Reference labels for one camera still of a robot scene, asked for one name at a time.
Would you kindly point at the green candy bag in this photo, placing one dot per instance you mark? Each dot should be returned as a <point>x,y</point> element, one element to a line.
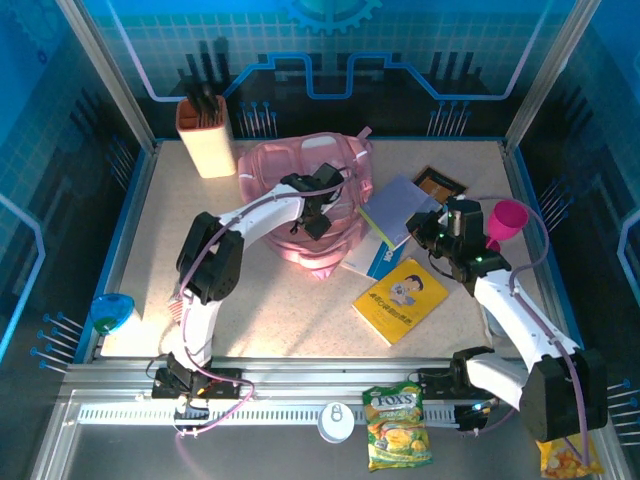
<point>397,435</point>

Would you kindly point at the black pen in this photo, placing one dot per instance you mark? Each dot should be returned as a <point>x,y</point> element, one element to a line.
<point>206,97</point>
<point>192,104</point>

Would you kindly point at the blue green plastic container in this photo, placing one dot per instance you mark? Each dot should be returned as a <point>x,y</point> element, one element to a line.
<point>112,312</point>

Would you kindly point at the purple notebook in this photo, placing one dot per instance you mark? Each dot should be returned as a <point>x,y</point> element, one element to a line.
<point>400,205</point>

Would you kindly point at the aluminium frame post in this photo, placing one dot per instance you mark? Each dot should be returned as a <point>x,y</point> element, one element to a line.
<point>542,75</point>
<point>107,75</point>

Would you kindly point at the aluminium side rail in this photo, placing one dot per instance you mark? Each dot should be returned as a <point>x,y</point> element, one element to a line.
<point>125,240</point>
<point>540,200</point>

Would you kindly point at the brown and black book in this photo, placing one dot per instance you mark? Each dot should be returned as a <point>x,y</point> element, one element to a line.
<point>440,180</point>

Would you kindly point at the beige pen holder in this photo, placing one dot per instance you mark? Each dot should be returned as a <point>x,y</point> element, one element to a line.
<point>207,150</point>

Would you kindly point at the pink plastic goblet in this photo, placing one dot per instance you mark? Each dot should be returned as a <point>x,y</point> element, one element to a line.
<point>510,217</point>

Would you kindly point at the pink backpack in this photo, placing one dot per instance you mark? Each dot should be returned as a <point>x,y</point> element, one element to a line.
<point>270,165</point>

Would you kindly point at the yellow snack bag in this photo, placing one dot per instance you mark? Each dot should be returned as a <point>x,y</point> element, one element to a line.
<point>560,460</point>

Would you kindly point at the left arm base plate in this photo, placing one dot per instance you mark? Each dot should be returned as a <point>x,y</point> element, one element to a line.
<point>225,382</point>

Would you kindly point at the aluminium front rail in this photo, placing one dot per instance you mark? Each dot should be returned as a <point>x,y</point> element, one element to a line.
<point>325,375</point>

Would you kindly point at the white round lock disc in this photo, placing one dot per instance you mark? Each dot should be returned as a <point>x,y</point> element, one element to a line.
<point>336,422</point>

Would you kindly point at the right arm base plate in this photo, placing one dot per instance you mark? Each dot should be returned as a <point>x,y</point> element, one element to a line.
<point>435,382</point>

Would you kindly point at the blue and white notebook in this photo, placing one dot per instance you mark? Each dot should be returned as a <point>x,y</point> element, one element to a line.
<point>385,260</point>

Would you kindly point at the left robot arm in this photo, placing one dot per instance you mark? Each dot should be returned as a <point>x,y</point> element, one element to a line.
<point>260,210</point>

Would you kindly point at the striped soda can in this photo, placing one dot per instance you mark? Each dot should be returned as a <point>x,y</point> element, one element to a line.
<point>175,306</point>

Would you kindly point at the yellow cartoon book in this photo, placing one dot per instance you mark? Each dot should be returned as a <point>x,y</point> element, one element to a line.
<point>400,300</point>

